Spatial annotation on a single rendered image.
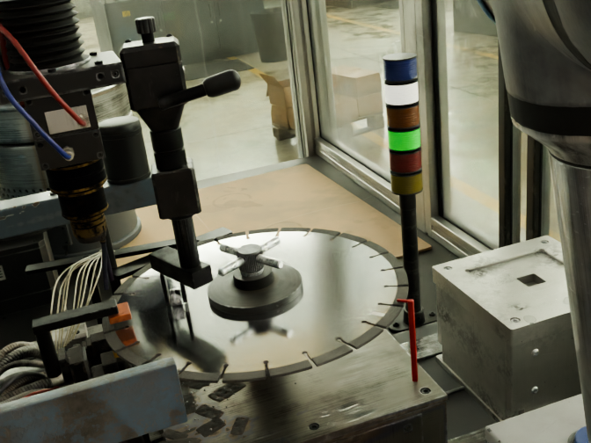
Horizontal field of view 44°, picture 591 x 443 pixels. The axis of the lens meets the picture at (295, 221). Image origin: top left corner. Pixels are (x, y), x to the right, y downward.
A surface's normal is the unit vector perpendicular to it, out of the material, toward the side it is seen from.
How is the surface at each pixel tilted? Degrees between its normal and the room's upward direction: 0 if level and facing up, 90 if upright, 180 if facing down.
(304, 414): 0
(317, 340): 0
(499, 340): 90
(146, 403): 90
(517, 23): 104
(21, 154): 90
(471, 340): 90
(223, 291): 5
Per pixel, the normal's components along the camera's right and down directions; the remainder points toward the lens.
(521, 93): -0.92, 0.35
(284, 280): -0.02, -0.91
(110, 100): 0.88, 0.09
